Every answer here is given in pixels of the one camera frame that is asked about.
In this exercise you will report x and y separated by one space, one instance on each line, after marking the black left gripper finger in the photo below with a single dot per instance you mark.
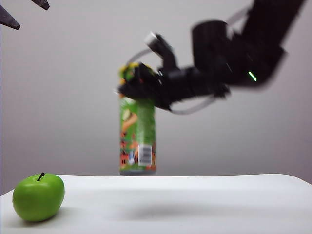
41 3
9 19

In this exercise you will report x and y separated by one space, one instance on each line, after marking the green apple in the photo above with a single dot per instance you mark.
37 198

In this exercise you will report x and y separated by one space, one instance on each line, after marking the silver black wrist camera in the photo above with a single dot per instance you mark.
162 50

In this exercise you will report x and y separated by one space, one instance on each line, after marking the green potato chips can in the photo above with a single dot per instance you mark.
137 136

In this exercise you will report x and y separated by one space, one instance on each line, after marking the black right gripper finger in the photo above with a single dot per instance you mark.
139 91
148 71

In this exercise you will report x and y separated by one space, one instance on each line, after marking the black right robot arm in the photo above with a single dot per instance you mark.
253 53

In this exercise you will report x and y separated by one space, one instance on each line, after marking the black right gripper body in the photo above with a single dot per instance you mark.
187 84

